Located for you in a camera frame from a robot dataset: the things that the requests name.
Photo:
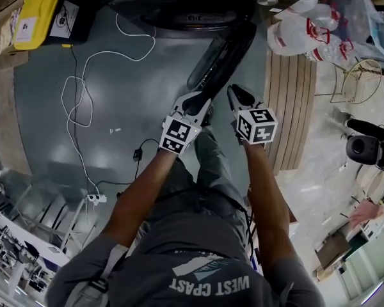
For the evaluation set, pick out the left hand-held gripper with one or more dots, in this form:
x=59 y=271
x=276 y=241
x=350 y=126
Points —
x=177 y=133

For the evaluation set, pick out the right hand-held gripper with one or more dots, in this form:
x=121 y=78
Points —
x=256 y=125

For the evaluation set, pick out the person's left forearm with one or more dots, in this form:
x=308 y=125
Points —
x=140 y=193

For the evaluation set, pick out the person's right forearm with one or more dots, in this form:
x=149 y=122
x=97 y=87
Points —
x=265 y=197

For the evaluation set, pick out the person's dark shoe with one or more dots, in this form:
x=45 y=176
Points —
x=208 y=115

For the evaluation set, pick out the wooden slat board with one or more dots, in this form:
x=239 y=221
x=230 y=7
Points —
x=291 y=107

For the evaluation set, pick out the person's gray trousers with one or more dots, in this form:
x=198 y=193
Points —
x=208 y=177

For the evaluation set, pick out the black power adapter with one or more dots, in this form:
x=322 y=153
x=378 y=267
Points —
x=137 y=154

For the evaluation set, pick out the white power strip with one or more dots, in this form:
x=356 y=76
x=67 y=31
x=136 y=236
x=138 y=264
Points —
x=96 y=198

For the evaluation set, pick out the large clear plastic bag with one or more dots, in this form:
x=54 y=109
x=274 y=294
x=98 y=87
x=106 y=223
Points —
x=361 y=21

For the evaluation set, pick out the black box white label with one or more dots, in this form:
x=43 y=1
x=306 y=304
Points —
x=68 y=18

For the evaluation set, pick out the person's gray t-shirt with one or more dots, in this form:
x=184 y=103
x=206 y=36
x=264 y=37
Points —
x=195 y=267

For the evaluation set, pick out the yellow box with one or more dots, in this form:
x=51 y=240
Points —
x=35 y=18

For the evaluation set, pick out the white desk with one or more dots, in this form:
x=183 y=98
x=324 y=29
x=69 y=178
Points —
x=22 y=241

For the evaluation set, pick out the black video camera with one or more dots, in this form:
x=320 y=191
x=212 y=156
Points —
x=368 y=147

